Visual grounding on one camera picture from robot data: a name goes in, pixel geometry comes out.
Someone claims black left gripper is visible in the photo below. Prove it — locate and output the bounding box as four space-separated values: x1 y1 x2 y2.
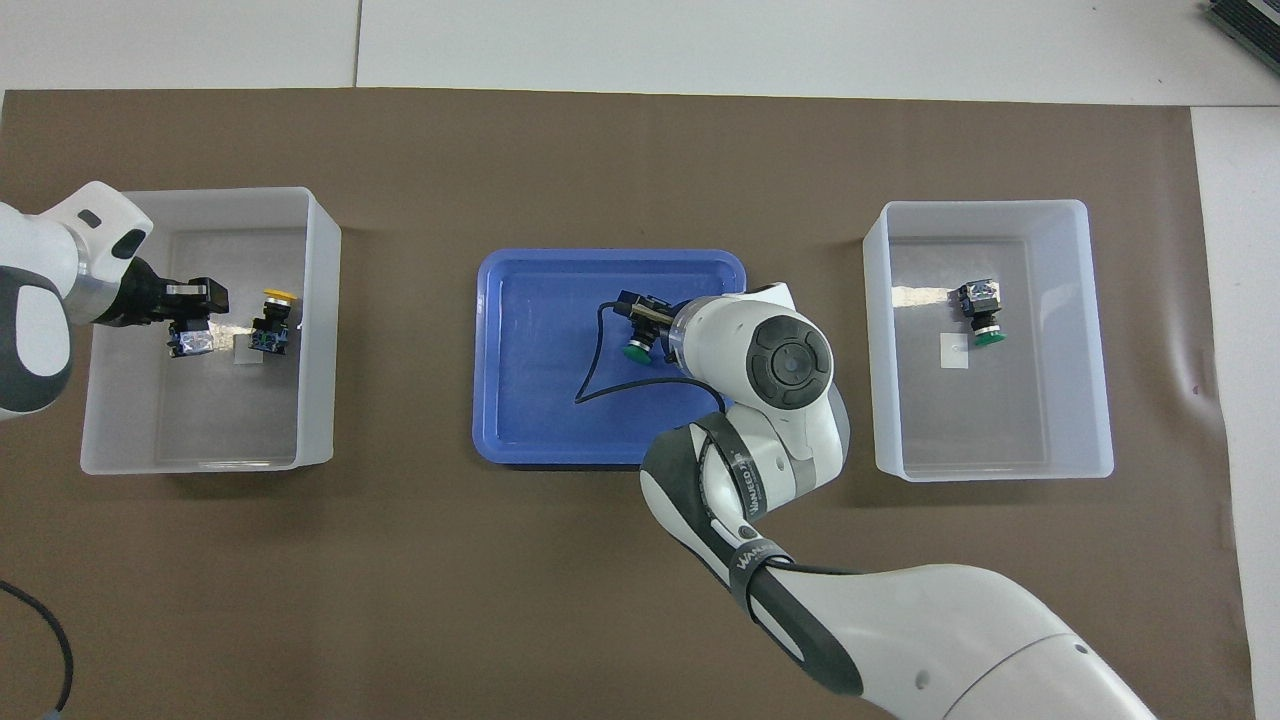
100 258 229 326

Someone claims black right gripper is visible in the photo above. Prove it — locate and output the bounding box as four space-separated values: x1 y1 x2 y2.
615 292 681 346

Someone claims translucent white plastic box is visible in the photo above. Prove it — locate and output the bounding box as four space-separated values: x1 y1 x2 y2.
862 199 1116 483
80 186 342 476

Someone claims blue plastic tray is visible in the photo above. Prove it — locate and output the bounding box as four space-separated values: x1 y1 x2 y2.
472 248 749 468

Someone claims brown table mat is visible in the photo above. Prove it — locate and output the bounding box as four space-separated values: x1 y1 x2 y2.
0 88 1256 720

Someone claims grey ribbed device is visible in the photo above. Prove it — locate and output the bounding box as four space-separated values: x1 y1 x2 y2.
1205 0 1280 76

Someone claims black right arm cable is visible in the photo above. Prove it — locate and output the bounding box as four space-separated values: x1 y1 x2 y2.
574 300 726 406

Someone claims thin black loose cable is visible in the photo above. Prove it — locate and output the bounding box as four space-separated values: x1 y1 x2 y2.
0 578 76 720

